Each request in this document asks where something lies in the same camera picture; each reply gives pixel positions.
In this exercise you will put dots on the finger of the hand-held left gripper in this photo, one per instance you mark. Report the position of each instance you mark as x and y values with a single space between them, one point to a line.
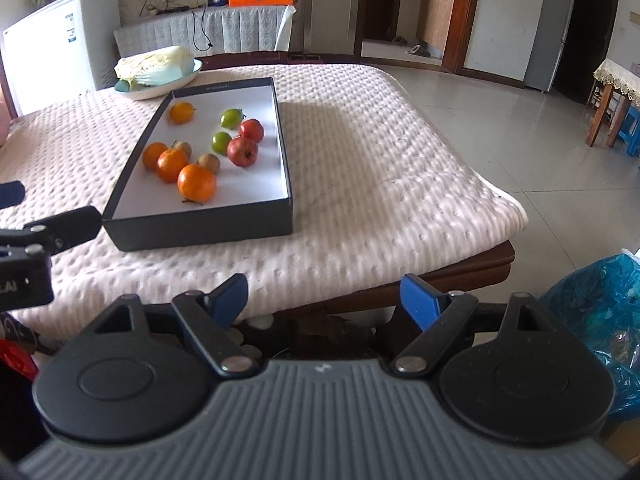
75 225
12 195

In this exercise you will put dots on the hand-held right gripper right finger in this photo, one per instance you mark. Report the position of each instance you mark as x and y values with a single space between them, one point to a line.
420 300

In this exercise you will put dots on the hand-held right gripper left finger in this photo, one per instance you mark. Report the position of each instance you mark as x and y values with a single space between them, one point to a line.
227 300

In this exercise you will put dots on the dark box with white inside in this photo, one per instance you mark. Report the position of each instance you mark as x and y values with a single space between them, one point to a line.
200 227

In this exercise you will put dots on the orange with stem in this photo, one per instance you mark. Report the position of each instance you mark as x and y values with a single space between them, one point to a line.
172 165

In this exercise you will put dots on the brown kiwi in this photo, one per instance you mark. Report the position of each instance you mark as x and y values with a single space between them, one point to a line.
209 163
183 149

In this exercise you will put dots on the red apple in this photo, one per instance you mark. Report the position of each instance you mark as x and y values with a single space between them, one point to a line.
242 152
251 130

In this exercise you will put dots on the green tomato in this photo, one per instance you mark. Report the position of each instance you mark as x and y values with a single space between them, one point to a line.
221 142
232 118

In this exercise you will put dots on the dark patterned cloth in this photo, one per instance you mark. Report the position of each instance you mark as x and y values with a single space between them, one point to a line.
17 335

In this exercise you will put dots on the red plastic bag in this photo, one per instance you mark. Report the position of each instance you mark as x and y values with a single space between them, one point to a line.
15 360

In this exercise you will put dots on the white chest freezer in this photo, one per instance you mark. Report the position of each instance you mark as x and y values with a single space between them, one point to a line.
50 50

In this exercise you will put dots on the white enamel basin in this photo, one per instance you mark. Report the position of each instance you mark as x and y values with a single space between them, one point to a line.
170 87

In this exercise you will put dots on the blue plastic bag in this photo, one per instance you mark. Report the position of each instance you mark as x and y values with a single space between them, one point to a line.
595 310

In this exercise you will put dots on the napa cabbage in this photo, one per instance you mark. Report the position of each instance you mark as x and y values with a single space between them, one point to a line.
155 65

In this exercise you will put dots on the black power strip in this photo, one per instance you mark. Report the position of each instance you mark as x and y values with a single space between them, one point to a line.
172 10

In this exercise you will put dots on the wooden table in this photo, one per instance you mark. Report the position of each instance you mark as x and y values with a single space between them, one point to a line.
597 120

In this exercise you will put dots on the patterned cabinet cover cloth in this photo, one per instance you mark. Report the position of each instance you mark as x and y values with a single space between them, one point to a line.
240 30

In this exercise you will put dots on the blue plastic stool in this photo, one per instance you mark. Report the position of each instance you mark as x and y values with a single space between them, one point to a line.
625 130

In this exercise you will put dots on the wooden kitchen counter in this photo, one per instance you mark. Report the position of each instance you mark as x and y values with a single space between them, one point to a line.
435 20

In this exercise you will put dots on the grey refrigerator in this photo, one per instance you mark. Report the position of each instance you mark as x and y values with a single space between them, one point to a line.
547 30

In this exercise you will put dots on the dark wooden door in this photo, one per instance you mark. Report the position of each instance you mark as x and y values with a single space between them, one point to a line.
382 0

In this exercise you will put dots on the wooden bed frame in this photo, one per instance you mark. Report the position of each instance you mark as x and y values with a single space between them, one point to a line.
450 270

